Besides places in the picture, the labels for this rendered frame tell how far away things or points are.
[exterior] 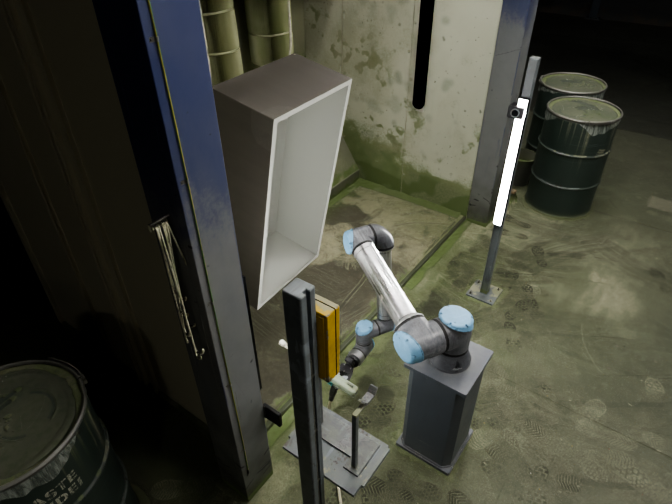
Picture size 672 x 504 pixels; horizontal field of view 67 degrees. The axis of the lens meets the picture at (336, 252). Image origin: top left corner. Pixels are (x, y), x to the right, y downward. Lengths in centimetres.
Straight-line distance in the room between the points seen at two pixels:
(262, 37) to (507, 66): 174
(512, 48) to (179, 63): 286
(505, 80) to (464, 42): 40
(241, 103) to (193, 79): 79
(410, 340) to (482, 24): 250
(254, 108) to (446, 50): 221
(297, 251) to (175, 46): 208
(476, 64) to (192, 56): 287
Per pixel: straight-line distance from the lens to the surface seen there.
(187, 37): 143
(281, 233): 338
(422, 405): 255
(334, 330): 134
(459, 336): 224
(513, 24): 390
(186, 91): 145
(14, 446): 218
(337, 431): 197
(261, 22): 396
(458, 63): 410
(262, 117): 218
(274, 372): 315
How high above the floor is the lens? 244
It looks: 37 degrees down
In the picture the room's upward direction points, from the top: 1 degrees counter-clockwise
